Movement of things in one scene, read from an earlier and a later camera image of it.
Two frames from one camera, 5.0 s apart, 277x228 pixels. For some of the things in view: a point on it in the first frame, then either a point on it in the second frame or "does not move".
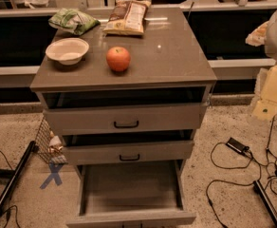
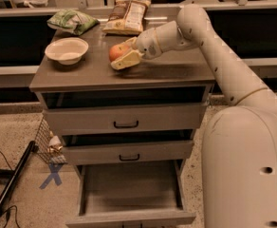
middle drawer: [87, 153] does not move
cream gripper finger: [276, 91] to [128, 60]
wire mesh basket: [48, 145] does not move
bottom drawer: [132, 194] does not move
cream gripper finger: [257, 38] to [130, 42]
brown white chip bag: [127, 17] does not move
